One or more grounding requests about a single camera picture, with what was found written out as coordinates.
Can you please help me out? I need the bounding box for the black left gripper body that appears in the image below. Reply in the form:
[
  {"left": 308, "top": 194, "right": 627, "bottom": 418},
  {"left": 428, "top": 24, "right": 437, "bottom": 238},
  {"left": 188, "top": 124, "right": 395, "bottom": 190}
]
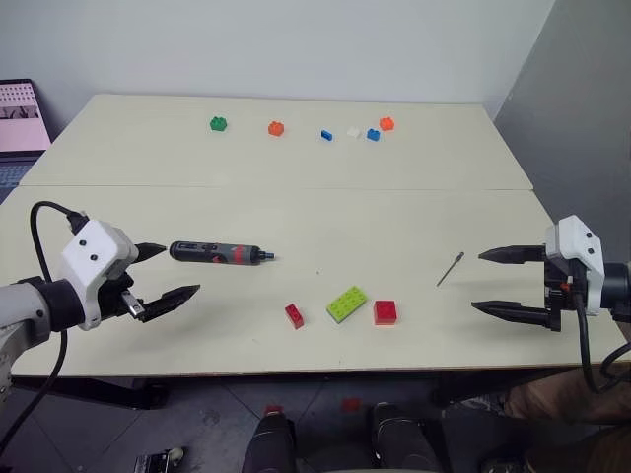
[{"left": 96, "top": 255, "right": 149, "bottom": 324}]

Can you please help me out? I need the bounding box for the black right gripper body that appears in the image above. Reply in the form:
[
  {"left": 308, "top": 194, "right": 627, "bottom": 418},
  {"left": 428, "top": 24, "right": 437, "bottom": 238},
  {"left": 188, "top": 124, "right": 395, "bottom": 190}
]
[{"left": 543, "top": 255, "right": 587, "bottom": 333}]

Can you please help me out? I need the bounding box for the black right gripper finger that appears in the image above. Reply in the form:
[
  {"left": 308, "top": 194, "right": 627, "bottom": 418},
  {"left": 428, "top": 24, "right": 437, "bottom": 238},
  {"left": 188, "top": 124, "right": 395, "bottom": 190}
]
[
  {"left": 477, "top": 243, "right": 547, "bottom": 265},
  {"left": 470, "top": 300, "right": 551, "bottom": 329}
]

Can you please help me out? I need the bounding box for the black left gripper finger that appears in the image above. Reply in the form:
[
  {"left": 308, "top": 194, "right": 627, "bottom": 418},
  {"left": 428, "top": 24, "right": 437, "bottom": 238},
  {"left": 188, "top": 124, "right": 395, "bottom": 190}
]
[
  {"left": 139, "top": 284, "right": 202, "bottom": 324},
  {"left": 135, "top": 241, "right": 170, "bottom": 265}
]

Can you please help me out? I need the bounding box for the grey electric screwdriver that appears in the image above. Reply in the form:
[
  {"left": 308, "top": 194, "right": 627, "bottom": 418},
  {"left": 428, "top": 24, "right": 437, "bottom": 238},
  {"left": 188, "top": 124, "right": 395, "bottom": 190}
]
[{"left": 169, "top": 240, "right": 277, "bottom": 266}]

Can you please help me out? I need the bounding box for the screwdriver bit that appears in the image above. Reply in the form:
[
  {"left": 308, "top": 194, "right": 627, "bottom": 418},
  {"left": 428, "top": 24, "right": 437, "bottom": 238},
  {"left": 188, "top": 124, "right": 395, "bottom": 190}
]
[{"left": 436, "top": 251, "right": 465, "bottom": 288}]

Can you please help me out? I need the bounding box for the narrow red toy brick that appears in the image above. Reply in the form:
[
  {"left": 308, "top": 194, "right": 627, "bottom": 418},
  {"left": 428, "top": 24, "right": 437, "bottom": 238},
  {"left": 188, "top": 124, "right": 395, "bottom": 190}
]
[{"left": 284, "top": 303, "right": 307, "bottom": 330}]

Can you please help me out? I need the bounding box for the square red toy brick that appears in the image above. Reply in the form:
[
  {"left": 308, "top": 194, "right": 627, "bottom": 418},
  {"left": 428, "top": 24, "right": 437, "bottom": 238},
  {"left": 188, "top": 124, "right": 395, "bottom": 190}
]
[{"left": 373, "top": 299, "right": 399, "bottom": 327}]

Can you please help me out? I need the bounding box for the lime green toy brick plate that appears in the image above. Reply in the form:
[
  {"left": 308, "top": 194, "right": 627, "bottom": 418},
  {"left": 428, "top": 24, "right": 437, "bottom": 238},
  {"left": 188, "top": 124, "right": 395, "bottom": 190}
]
[{"left": 325, "top": 285, "right": 370, "bottom": 325}]

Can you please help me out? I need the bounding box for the black table base bar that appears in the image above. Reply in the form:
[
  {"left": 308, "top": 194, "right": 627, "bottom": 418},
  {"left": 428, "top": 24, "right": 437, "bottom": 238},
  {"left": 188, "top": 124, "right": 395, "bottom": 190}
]
[{"left": 12, "top": 376, "right": 169, "bottom": 411}]

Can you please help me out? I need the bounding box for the brown fabric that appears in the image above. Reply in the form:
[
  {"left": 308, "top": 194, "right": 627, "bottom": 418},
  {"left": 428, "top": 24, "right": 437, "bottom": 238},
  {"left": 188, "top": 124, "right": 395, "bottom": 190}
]
[{"left": 502, "top": 364, "right": 631, "bottom": 473}]

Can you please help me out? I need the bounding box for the black caster wheel base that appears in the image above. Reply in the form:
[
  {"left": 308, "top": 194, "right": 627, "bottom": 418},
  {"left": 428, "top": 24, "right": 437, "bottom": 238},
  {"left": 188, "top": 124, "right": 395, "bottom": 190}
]
[{"left": 134, "top": 446, "right": 187, "bottom": 473}]

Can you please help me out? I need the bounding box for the dark rounded shape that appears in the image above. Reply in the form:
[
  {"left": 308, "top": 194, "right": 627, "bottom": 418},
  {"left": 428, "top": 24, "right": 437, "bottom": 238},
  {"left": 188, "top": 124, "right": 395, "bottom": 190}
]
[
  {"left": 245, "top": 411, "right": 298, "bottom": 473},
  {"left": 369, "top": 402, "right": 448, "bottom": 473}
]

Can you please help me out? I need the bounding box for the laptop with pink screen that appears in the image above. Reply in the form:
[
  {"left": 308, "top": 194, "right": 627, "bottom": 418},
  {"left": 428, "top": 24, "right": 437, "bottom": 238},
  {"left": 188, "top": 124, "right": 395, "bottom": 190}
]
[{"left": 0, "top": 78, "right": 54, "bottom": 206}]

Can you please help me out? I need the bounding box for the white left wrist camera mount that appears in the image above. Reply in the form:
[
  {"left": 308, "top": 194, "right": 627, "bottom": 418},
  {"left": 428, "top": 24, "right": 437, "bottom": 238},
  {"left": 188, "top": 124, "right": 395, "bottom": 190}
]
[{"left": 57, "top": 220, "right": 140, "bottom": 331}]

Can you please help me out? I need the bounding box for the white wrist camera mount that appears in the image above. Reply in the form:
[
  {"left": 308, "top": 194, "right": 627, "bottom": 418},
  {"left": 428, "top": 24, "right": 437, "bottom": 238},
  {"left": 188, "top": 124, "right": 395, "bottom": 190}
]
[
  {"left": 544, "top": 215, "right": 604, "bottom": 317},
  {"left": 57, "top": 220, "right": 140, "bottom": 331}
]

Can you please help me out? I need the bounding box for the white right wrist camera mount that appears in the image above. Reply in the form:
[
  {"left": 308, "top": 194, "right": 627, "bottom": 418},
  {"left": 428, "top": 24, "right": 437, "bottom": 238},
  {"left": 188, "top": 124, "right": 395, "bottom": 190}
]
[{"left": 544, "top": 215, "right": 604, "bottom": 317}]

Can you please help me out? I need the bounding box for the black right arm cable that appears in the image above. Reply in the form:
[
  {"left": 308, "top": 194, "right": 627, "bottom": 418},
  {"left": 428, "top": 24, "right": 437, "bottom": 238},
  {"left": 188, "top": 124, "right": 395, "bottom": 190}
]
[{"left": 570, "top": 290, "right": 631, "bottom": 395}]

